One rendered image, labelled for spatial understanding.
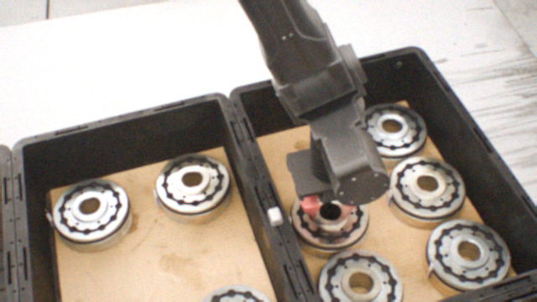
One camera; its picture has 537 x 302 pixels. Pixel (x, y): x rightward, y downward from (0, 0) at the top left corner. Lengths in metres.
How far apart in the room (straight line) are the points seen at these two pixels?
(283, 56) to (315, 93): 0.06
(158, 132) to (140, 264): 0.19
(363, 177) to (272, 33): 0.17
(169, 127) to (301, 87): 0.33
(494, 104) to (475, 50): 0.15
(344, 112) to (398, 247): 0.27
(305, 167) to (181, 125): 0.23
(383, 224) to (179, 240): 0.27
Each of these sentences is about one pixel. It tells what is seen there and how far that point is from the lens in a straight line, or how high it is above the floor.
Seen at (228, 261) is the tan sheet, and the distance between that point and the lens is 0.83.
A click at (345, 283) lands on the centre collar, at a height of 0.87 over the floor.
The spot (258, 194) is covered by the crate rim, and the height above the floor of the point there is 0.92.
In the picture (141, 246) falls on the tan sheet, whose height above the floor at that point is 0.83.
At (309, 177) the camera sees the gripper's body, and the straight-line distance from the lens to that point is 0.74.
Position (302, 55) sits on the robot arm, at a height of 1.17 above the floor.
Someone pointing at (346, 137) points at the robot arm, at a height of 1.08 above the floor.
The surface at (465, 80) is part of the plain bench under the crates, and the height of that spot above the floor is 0.70.
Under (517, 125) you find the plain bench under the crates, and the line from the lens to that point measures 1.22.
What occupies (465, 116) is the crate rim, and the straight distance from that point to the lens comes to 0.88.
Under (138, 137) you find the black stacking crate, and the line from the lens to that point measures 0.90.
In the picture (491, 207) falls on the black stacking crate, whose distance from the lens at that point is 0.87.
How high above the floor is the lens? 1.55
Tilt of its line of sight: 50 degrees down
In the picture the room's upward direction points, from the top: 3 degrees counter-clockwise
